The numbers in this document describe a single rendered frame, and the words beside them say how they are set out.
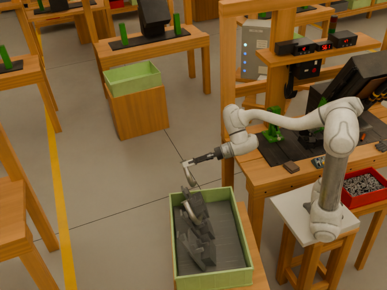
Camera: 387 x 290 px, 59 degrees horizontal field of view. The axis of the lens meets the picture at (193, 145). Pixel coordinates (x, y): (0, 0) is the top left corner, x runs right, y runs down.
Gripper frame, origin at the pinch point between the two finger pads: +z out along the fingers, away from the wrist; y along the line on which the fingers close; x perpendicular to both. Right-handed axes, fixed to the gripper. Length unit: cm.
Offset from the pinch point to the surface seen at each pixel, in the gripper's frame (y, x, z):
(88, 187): -166, -25, 129
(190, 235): 4.3, 38.2, 10.9
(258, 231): -80, 61, -27
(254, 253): -17, 62, -19
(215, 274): 12, 60, 4
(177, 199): -32.0, 17.9, 17.6
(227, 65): -41, -61, -44
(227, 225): -24.5, 42.5, -9.0
